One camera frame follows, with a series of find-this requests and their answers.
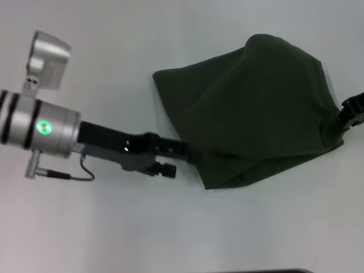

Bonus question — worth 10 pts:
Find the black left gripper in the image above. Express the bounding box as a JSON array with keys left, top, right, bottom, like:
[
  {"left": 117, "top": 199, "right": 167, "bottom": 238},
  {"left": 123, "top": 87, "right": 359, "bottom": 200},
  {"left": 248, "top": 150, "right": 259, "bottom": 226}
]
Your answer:
[{"left": 74, "top": 121, "right": 204, "bottom": 179}]

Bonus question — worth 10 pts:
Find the dark green FREE! t-shirt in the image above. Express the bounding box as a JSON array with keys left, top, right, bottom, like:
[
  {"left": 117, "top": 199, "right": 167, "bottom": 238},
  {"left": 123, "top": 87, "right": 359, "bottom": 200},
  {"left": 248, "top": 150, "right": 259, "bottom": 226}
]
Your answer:
[{"left": 152, "top": 33, "right": 346, "bottom": 192}]

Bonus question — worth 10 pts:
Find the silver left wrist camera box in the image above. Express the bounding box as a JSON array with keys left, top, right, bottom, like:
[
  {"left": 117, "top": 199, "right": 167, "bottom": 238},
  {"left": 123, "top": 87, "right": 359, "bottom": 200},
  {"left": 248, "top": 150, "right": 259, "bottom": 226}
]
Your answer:
[{"left": 19, "top": 30, "right": 72, "bottom": 99}]

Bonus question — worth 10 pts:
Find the grey left arm cable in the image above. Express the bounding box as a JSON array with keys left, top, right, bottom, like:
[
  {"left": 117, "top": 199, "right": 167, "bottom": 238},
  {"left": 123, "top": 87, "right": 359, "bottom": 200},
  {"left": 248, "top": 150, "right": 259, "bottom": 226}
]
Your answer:
[{"left": 24, "top": 150, "right": 96, "bottom": 182}]

